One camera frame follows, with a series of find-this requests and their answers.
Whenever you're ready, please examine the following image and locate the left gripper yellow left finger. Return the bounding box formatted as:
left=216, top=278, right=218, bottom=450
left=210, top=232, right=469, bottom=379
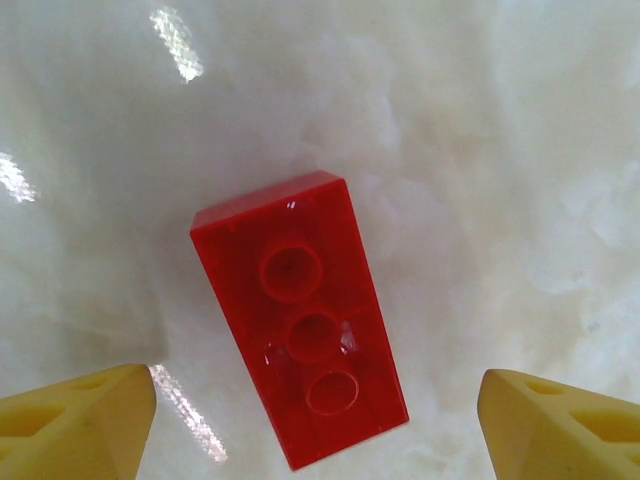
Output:
left=0, top=363, right=157, bottom=480

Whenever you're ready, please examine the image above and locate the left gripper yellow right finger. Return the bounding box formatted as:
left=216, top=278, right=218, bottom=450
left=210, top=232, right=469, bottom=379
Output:
left=477, top=368, right=640, bottom=480

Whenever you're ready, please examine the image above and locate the long red lego brick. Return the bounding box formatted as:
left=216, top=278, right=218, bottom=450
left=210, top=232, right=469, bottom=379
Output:
left=189, top=169, right=411, bottom=472

